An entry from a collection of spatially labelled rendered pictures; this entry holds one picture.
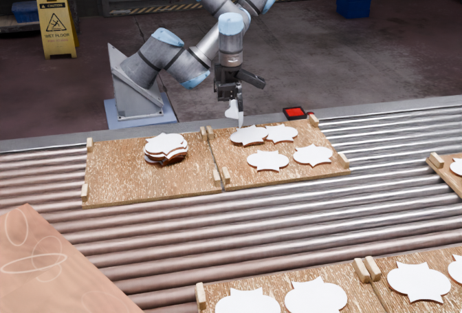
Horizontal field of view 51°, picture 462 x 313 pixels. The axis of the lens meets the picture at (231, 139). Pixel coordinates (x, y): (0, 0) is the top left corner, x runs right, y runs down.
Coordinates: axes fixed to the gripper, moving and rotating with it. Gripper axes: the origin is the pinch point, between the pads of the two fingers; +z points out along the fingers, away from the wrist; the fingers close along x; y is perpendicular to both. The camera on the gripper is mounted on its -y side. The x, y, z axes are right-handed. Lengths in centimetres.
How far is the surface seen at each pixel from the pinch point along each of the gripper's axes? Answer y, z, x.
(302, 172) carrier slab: -15.9, 9.1, 23.4
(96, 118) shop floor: 64, 102, -201
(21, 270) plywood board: 61, -1, 58
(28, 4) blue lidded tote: 136, 73, -426
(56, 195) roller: 60, 11, 16
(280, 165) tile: -9.9, 8.0, 19.8
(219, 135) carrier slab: 5.2, 9.1, -4.5
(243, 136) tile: -2.3, 7.5, 0.8
